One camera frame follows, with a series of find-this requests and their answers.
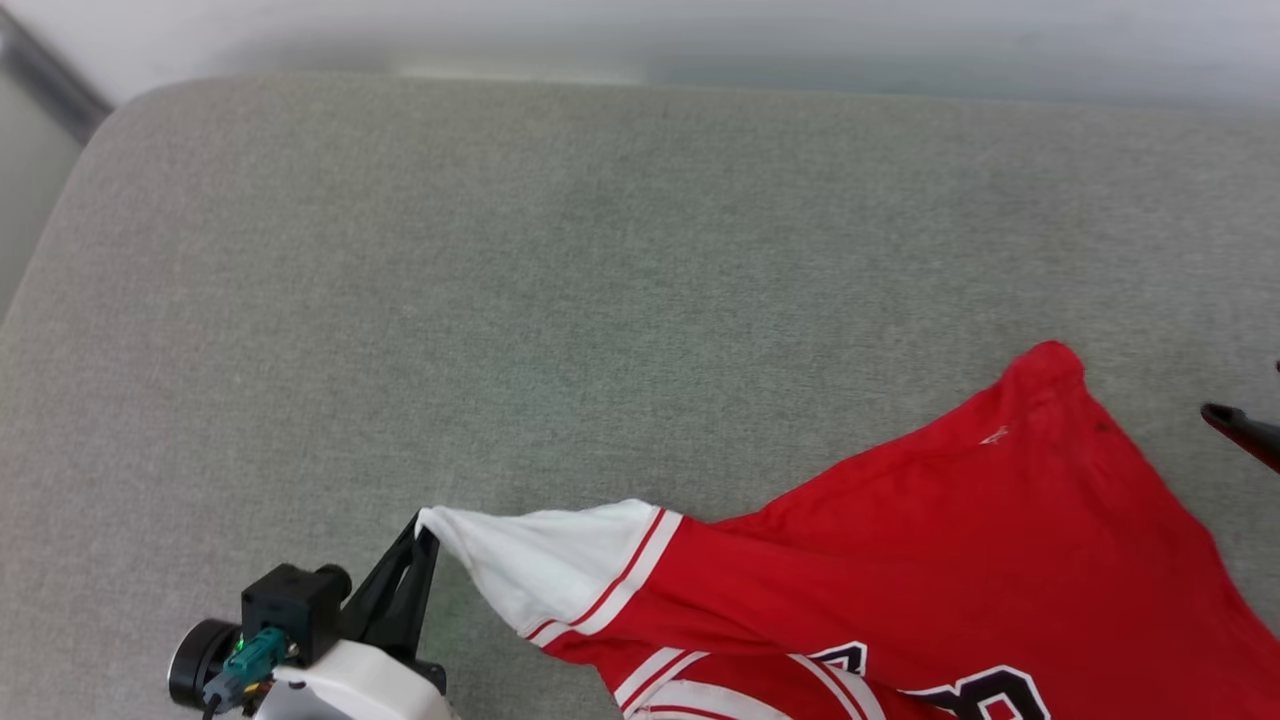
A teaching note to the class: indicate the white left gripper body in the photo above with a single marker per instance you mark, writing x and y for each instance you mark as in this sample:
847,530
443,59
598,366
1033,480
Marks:
360,690

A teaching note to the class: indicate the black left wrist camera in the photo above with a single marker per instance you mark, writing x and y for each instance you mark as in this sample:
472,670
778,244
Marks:
290,605

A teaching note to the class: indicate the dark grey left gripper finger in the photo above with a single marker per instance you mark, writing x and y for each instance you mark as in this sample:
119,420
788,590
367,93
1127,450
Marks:
420,610
375,590

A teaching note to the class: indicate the grey wall trim strip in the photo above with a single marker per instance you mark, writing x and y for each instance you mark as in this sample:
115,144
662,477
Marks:
50,85

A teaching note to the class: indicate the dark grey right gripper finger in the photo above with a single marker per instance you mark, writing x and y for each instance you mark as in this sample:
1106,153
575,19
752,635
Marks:
1250,432

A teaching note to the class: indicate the red and white jersey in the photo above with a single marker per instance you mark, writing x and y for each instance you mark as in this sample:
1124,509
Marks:
950,560

